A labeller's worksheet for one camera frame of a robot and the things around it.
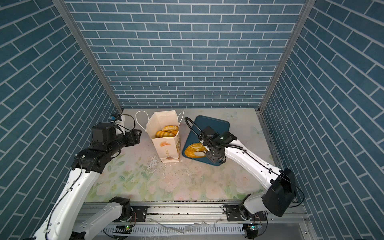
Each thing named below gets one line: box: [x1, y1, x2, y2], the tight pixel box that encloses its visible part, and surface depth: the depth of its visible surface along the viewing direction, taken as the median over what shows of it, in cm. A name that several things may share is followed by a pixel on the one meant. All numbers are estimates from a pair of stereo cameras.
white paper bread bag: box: [146, 109, 181, 164], surface depth 84 cm
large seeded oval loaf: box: [184, 142, 208, 159], surface depth 94 cm
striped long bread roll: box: [155, 130, 176, 138], surface depth 89 cm
